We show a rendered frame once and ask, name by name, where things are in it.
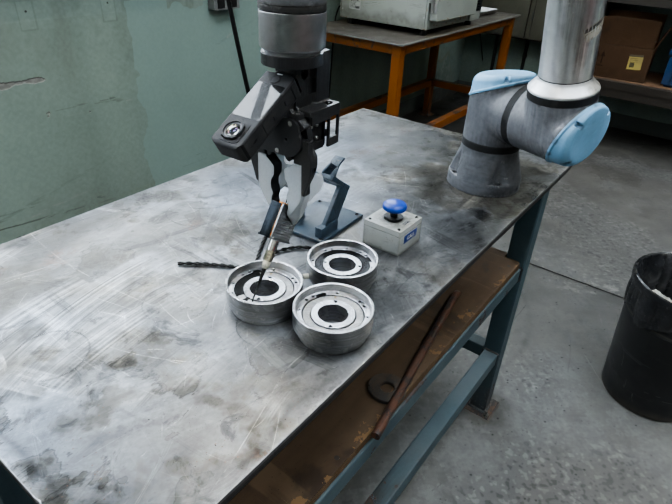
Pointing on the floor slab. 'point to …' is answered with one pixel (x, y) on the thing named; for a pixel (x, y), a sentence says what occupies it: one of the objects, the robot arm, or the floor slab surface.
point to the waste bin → (644, 341)
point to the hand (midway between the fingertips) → (282, 213)
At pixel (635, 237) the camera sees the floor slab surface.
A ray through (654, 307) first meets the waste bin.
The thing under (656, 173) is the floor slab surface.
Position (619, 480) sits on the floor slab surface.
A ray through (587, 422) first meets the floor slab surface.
